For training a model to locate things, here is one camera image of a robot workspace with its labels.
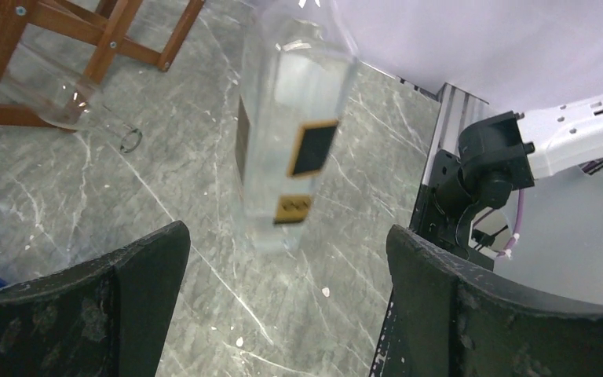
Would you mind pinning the brown wooden wine rack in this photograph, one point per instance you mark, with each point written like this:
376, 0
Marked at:
87, 39

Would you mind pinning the clear square gold-label bottle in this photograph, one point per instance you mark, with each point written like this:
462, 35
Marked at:
299, 64

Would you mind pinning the clear round glass bottle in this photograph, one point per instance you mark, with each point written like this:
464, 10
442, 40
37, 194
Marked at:
63, 97

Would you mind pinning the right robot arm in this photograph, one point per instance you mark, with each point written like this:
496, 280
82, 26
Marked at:
478, 158

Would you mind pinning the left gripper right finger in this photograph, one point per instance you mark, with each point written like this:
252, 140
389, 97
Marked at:
449, 317

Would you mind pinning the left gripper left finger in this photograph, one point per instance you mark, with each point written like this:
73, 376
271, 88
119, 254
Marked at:
108, 316

